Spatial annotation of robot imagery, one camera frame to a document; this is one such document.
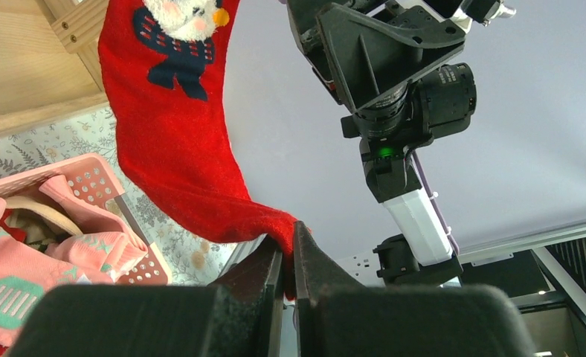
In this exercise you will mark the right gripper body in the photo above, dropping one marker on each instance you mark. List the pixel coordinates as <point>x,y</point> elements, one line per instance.
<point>389,64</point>

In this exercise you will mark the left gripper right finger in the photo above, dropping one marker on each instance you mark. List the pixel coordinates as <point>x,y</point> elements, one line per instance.
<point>319,286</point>

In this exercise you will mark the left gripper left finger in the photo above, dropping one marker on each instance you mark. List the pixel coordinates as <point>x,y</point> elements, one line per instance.
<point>248,305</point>

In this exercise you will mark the pink plastic basket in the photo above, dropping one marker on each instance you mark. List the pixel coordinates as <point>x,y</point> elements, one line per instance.
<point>86,190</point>

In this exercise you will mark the pink sock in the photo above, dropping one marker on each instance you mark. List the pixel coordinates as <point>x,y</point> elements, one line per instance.
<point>108,248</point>
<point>25,276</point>

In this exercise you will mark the wooden hanger stand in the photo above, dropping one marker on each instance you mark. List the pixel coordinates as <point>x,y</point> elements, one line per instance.
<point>49,64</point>

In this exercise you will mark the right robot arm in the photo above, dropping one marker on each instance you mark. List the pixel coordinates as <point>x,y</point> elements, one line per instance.
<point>423,251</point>

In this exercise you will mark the floral table mat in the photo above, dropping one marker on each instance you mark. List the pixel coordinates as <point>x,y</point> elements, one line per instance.
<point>190,259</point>

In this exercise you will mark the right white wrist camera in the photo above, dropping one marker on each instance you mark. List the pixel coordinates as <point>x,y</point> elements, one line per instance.
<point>480,10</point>

